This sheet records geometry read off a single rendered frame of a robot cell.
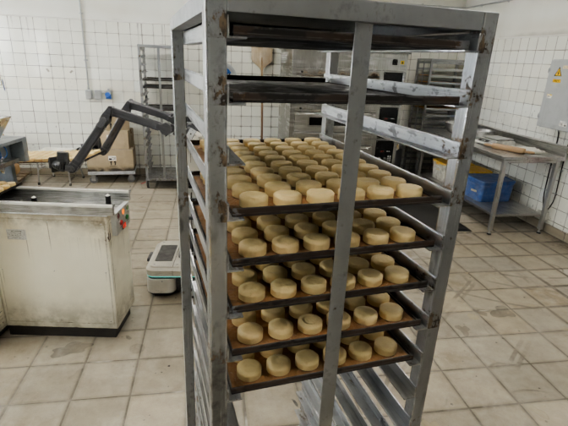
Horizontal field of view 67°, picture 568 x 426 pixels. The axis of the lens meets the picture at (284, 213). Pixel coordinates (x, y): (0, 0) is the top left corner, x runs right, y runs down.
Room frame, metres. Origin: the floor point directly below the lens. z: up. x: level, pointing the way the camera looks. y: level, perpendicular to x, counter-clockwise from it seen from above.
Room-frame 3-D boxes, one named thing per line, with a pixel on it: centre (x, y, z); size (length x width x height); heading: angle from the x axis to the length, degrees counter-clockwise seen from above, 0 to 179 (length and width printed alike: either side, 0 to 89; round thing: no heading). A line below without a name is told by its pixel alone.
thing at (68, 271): (2.46, 1.36, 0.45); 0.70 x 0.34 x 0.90; 92
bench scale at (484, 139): (5.13, -2.44, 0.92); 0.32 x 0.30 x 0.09; 107
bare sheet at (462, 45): (1.00, -0.01, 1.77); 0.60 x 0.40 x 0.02; 19
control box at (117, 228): (2.47, 1.00, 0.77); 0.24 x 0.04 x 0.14; 2
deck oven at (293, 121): (6.13, -0.69, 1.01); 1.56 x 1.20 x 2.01; 100
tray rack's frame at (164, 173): (5.90, 1.69, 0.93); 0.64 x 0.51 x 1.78; 13
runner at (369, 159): (1.07, -0.19, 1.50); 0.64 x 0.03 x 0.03; 19
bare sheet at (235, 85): (1.00, -0.01, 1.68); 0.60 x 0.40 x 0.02; 19
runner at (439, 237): (1.07, -0.19, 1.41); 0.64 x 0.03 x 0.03; 19
